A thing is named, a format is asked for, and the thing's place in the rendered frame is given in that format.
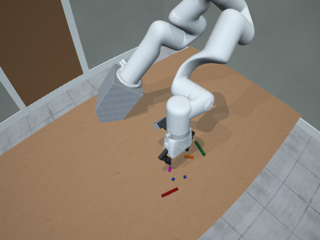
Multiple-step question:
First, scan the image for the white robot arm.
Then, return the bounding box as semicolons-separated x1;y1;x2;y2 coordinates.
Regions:
116;0;255;140

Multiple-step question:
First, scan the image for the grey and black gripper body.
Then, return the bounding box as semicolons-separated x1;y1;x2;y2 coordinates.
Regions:
163;127;192;159

